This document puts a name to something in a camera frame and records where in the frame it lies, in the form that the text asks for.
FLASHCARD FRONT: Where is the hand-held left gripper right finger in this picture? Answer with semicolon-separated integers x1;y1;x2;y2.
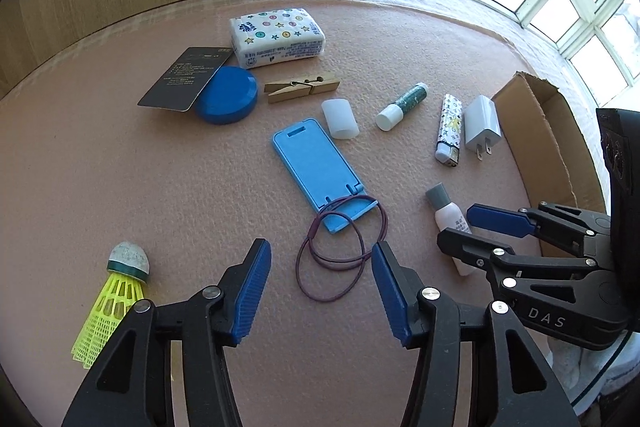
371;241;581;427

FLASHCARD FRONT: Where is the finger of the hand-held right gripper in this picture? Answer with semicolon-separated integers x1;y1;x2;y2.
466;202;613;259
436;227;602;304

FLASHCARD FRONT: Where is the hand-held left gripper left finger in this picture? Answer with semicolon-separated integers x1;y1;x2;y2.
62;238;272;427

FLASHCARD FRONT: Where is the small white bottle grey cap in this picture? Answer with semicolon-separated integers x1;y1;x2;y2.
425;183;476;277

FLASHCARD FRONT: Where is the cardboard box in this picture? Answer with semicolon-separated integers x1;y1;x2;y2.
491;71;608;258

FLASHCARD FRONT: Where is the patterned white lighter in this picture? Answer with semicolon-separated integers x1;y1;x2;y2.
435;94;463;165

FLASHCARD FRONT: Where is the light blue phone stand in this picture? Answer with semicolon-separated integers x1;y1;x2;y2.
272;118;378;235

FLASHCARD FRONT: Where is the green glue stick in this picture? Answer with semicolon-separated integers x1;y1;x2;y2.
375;83;429;131

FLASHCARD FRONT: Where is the translucent white cap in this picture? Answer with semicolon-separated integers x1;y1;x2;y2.
321;98;359;140

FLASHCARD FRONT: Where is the wooden clothespin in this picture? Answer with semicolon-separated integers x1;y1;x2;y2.
264;76;342;104

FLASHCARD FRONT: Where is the black printed card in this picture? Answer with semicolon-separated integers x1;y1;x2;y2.
137;47;235;114

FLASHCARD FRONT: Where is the person's right hand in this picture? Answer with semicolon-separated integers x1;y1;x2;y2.
547;332;631;389

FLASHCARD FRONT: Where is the white charger plug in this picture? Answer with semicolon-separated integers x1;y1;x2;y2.
463;95;502;161

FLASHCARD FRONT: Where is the yellow plastic shuttlecock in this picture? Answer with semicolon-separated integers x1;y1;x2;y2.
71;242;151;369

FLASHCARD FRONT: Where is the pink mat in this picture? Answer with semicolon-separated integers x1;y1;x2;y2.
0;0;601;427

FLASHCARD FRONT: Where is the blue round lid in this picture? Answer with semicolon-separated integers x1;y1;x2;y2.
194;66;259;126

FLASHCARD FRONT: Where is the star-print tissue pack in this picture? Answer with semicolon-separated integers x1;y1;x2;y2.
229;7;327;70

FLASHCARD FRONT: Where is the purple hair tie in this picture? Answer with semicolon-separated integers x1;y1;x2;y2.
296;227;366;303
309;195;389;268

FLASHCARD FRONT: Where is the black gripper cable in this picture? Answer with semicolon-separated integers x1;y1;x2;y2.
572;332;630;408

